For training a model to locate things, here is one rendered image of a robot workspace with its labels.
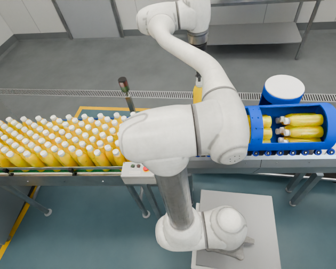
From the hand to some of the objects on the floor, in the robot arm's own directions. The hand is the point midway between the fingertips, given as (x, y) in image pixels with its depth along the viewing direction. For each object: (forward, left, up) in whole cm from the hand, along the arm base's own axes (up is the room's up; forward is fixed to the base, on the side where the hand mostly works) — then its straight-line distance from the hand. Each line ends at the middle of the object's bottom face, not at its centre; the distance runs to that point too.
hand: (199, 77), depth 112 cm
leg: (+23, -83, -152) cm, 174 cm away
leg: (+9, -86, -152) cm, 175 cm away
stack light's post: (+21, +64, -149) cm, 164 cm away
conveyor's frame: (-24, +103, -148) cm, 182 cm away
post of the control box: (-39, +32, -149) cm, 158 cm away
